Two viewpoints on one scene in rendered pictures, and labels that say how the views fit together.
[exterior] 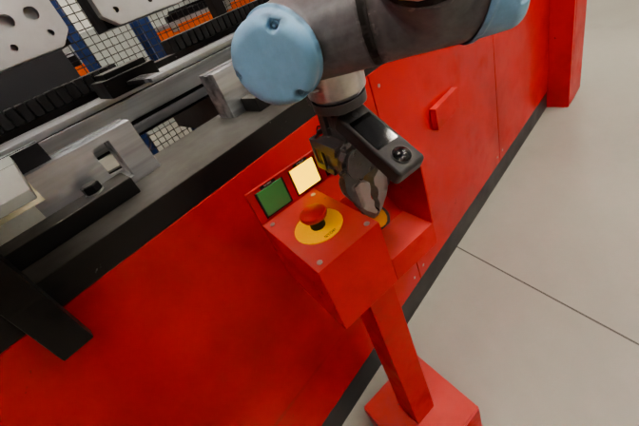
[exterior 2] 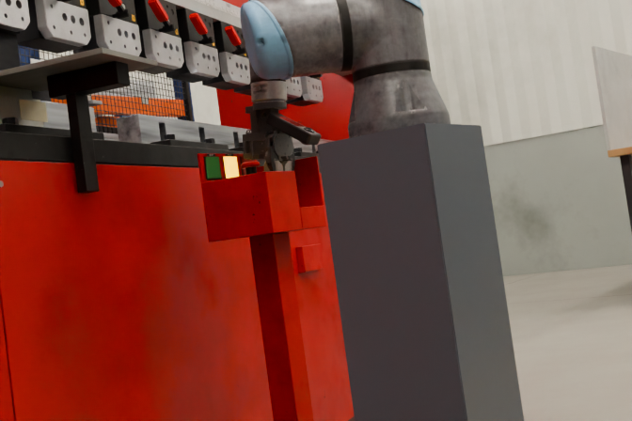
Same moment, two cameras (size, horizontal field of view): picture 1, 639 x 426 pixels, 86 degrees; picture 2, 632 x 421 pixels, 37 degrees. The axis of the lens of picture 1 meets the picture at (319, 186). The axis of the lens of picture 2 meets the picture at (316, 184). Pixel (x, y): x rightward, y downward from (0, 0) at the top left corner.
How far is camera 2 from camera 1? 1.66 m
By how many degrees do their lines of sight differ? 47
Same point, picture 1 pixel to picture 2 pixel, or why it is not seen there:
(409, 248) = (309, 210)
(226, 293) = (148, 253)
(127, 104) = not seen: hidden behind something
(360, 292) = (282, 211)
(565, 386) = not seen: outside the picture
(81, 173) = (65, 121)
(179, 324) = (121, 244)
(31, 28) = (79, 28)
